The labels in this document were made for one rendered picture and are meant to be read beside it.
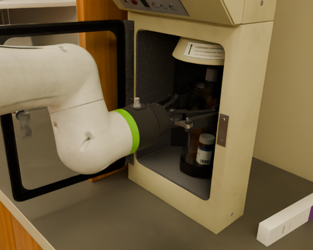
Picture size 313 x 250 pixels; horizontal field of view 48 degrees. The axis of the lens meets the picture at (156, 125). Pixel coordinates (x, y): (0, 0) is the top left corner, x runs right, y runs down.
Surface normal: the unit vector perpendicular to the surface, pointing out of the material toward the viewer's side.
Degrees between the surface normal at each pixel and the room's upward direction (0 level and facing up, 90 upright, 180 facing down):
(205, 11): 135
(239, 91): 90
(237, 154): 90
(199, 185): 0
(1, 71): 69
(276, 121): 90
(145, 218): 0
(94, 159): 96
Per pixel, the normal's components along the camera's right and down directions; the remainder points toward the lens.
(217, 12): -0.53, 0.83
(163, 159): 0.03, -0.92
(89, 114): 0.50, -0.10
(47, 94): 0.79, 0.58
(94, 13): 0.69, 0.30
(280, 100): -0.73, 0.25
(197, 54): -0.39, -0.05
